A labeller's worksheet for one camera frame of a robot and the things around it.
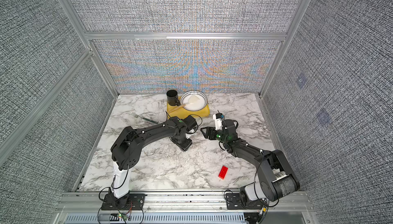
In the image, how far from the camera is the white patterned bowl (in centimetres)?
111

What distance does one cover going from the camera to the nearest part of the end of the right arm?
0.70m

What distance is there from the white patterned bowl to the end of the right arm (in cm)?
28
